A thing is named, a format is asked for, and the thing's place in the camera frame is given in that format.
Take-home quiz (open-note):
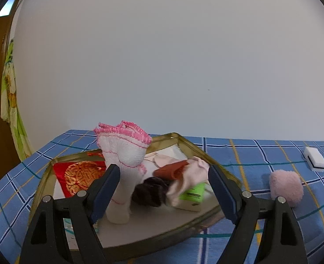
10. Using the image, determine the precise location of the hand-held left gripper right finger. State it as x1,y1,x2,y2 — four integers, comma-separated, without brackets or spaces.
208,165,309,264

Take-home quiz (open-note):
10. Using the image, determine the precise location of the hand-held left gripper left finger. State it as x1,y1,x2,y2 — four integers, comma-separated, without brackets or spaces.
18,164,121,264

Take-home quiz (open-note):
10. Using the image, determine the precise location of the red pouch with gold embroidery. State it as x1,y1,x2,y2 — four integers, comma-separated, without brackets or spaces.
53,150,108,198

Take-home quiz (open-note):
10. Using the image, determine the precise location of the light pink drawstring cloth bag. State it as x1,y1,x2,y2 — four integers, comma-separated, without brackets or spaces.
144,154,210,207

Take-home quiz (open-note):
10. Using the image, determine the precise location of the dark maroon scrunchie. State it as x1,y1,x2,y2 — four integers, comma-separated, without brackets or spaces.
131,176,170,208

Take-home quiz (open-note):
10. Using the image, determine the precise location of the white sock with pink trim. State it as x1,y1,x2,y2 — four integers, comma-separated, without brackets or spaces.
93,120,153,224

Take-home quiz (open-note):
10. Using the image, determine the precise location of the reddish brown cloth piece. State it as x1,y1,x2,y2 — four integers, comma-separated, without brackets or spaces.
153,161,190,181

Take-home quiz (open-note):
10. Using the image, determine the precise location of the gold metal tin tray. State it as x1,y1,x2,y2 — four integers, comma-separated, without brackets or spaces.
31,132,242,257

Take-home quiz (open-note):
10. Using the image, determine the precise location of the white sponge with black stripe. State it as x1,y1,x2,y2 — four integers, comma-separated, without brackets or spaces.
303,146,324,173

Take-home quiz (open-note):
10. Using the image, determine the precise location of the green tissue packet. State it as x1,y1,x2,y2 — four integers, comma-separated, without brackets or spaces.
177,182,207,212

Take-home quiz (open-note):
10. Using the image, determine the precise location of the blue plaid bed sheet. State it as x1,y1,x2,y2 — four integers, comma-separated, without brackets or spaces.
0,129,324,264

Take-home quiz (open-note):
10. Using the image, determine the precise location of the pink fluffy puff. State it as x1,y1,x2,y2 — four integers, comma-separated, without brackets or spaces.
269,169,305,207

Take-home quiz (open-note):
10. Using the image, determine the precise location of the yellow green floral curtain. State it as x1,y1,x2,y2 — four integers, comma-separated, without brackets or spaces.
0,38,33,162

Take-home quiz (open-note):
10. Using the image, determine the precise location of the door transom window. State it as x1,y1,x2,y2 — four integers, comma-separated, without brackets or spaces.
0,0,18,17

